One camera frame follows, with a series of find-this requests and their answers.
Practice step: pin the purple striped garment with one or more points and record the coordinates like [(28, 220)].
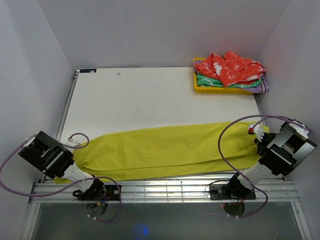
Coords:
[(262, 88)]

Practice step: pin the green folded garment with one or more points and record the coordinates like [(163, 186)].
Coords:
[(204, 81)]

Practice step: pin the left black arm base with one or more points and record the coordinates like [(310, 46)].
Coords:
[(109, 193)]

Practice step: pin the blue label sticker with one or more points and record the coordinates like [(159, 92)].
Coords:
[(88, 70)]

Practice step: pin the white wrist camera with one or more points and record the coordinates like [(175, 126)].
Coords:
[(73, 145), (257, 130)]

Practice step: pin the yellow-green trousers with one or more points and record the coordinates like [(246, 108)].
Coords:
[(169, 151)]

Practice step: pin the red white patterned garment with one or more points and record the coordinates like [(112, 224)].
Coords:
[(230, 69)]

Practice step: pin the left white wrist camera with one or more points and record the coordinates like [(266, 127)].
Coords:
[(73, 145)]

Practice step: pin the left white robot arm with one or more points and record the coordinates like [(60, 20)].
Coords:
[(56, 160)]

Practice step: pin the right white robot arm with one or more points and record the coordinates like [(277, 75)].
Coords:
[(279, 154)]

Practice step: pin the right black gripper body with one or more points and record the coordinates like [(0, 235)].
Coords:
[(265, 139)]

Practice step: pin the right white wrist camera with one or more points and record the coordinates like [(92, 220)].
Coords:
[(257, 130)]

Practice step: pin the yellow plastic tray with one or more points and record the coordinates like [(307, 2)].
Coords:
[(218, 90)]

